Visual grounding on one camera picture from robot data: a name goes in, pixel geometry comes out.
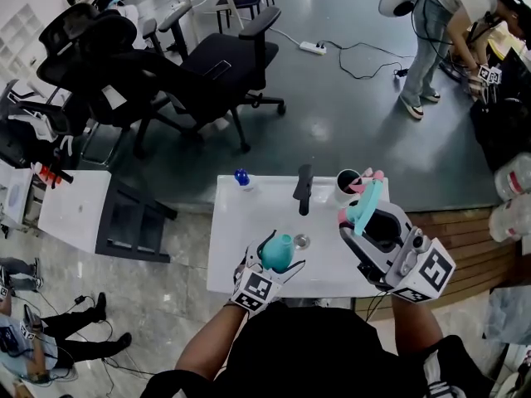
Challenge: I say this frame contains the small blue-capped bottle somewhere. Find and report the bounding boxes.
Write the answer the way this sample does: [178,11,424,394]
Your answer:
[232,167,260,194]

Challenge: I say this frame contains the right hand-held gripper camera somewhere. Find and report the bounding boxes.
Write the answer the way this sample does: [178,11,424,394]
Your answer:
[398,226,436,274]

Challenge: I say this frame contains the white side table black frame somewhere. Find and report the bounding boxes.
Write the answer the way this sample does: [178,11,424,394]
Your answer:
[37,170,178,265]

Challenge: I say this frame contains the person's black clothing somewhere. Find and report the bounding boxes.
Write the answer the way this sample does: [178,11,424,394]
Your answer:
[139,300,497,398]

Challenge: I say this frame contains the black office chair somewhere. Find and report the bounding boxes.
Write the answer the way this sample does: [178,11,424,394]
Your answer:
[36,2,140,99]
[82,5,288,159]

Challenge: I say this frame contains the red tool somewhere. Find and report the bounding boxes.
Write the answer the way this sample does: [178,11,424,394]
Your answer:
[30,161,76,191]

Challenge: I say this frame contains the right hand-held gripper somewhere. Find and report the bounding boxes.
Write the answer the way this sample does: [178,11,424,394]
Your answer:
[339,201,457,305]

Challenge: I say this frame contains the wooden slat platform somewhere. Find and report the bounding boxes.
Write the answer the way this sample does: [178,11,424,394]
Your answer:
[355,206,531,319]

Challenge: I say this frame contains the teal spray bottle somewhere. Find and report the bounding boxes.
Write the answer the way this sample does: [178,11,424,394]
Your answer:
[258,233,297,274]

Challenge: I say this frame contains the marble pattern board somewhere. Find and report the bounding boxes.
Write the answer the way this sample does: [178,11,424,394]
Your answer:
[482,284,531,347]

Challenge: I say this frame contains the large black box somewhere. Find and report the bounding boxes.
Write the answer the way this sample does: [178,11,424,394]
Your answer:
[469,96,531,174]

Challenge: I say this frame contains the person's left forearm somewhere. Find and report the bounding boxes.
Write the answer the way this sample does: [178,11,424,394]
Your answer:
[174,303,251,383]

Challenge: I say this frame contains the white storage box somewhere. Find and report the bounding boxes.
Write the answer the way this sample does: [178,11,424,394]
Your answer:
[0,167,35,234]

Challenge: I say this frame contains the white shelf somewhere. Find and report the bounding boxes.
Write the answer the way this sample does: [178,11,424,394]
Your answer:
[0,2,47,80]

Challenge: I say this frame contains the black chair white frame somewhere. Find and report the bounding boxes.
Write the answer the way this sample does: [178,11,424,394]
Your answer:
[0,79,90,170]

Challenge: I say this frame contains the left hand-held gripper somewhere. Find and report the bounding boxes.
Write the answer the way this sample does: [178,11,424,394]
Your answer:
[228,229,307,315]

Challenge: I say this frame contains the white sink basin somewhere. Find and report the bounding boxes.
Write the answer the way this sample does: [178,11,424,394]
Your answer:
[206,174,391,301]

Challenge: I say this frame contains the black power cable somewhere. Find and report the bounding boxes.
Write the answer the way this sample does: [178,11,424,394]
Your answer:
[323,41,412,81]

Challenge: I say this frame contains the person's right forearm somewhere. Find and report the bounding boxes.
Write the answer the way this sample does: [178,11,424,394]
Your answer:
[391,294,445,357]

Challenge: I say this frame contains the pale toothbrush cup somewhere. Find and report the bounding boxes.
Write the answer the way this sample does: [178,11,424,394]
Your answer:
[334,168,365,210]

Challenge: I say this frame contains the black faucet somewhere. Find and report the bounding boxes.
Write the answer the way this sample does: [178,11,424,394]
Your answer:
[292,163,314,217]

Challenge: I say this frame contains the teal and pink spray head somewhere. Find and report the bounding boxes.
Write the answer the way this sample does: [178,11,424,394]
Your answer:
[337,167,385,239]

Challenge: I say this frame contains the white power strip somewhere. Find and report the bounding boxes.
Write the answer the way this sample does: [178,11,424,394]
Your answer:
[299,40,328,56]

